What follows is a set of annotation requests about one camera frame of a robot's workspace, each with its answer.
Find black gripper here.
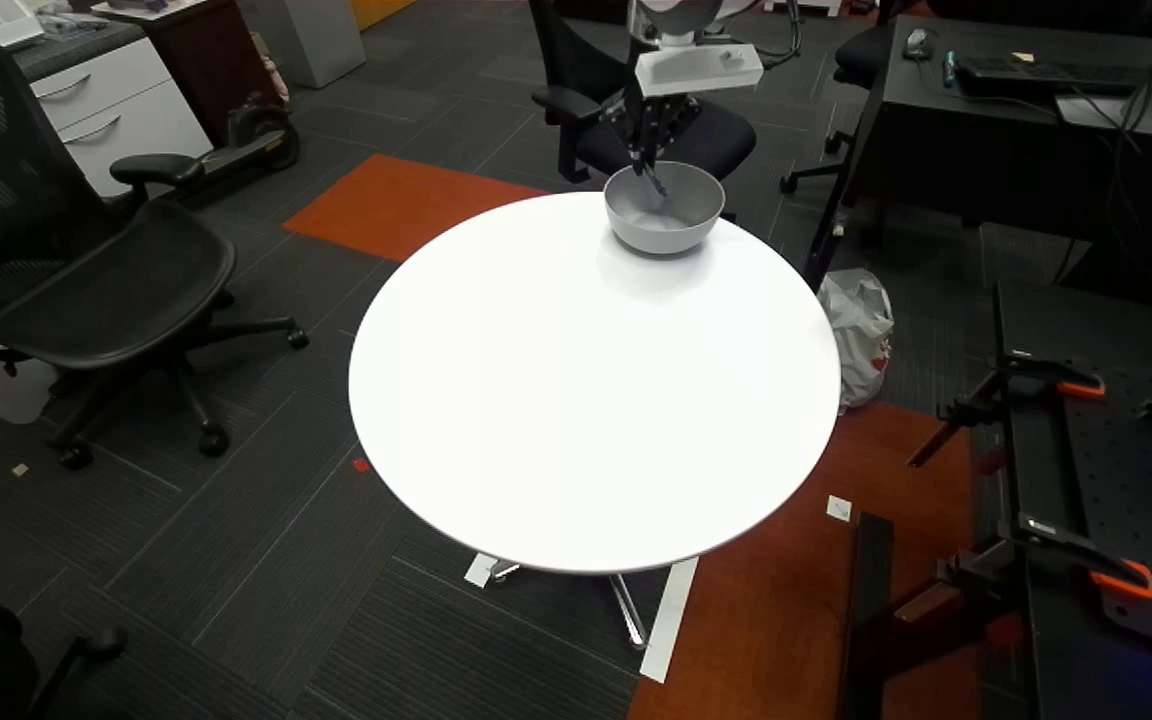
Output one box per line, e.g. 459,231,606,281
606,87,707,178

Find blue pen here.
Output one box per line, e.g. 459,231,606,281
639,165,676,217

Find grey round bowl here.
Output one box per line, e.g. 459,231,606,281
598,154,730,264

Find black swivel chair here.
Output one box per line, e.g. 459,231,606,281
779,16,902,198

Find clear plastic bag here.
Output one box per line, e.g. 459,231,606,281
816,264,898,414

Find black office desk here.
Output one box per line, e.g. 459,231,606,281
798,13,1152,315

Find grey metal cabinet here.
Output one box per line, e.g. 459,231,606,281
233,0,370,90

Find black flat keyboard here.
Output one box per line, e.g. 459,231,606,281
950,50,1144,98

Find black electric scooter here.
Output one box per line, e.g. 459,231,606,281
186,90,305,202

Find dark brown wooden cabinet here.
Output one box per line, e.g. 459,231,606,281
90,0,294,145

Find white table base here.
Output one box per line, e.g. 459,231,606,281
459,546,703,690

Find white drawer cabinet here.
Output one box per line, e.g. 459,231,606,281
25,32,214,202

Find black mesh office chair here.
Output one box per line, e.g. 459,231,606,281
0,16,310,473

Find black workbench with breadboard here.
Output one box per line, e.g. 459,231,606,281
986,281,1152,720

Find white wrist camera block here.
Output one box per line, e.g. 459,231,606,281
631,34,766,98

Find black clamp orange handle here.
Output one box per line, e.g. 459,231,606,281
941,511,1152,623
907,342,1113,473

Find black upright stand post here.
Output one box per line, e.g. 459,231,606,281
836,511,902,720

